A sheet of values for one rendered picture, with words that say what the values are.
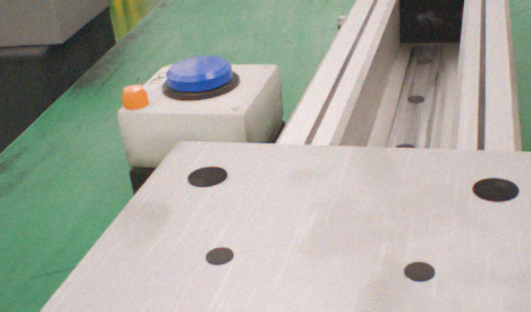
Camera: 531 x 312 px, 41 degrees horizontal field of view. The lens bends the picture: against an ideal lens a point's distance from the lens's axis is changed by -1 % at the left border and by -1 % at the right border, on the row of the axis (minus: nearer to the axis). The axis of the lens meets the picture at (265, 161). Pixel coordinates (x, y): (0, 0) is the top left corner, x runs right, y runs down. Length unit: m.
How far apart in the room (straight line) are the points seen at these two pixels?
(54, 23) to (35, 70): 0.06
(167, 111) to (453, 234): 0.27
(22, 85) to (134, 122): 0.41
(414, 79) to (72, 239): 0.22
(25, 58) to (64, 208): 0.36
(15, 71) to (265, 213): 0.66
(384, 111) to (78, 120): 0.26
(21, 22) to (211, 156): 0.61
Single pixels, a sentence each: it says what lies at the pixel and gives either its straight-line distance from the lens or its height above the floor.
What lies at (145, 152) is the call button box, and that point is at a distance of 0.43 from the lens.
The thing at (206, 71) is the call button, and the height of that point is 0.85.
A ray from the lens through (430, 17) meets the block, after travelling 0.54.
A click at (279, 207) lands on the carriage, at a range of 0.18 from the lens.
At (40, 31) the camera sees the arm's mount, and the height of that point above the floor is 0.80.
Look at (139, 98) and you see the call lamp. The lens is 0.42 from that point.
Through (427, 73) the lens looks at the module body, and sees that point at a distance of 0.44.
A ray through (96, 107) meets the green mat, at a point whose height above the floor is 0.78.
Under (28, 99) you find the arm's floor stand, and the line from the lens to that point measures 0.82.
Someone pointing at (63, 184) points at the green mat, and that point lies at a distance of 0.49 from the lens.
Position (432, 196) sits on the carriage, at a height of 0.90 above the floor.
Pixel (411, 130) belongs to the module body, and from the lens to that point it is 0.37.
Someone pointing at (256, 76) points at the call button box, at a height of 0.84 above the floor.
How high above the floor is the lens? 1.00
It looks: 27 degrees down
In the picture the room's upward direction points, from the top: 7 degrees counter-clockwise
